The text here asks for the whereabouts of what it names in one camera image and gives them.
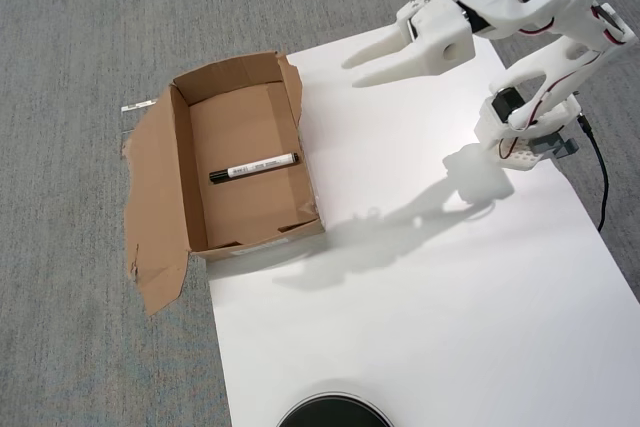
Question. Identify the grey table clamp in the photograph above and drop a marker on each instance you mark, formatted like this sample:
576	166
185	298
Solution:
552	144

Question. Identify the black round disc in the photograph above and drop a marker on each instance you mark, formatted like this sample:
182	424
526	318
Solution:
332	409

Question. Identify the black and white marker pen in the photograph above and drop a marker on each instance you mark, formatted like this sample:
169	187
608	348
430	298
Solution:
255	167

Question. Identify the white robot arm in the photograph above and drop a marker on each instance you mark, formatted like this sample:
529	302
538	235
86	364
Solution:
560	47

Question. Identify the open brown cardboard box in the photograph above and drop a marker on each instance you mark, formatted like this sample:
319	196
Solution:
240	207

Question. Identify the white label strip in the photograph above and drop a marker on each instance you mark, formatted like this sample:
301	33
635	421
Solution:
140	106

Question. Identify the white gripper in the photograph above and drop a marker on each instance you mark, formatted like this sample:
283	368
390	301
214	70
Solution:
439	42

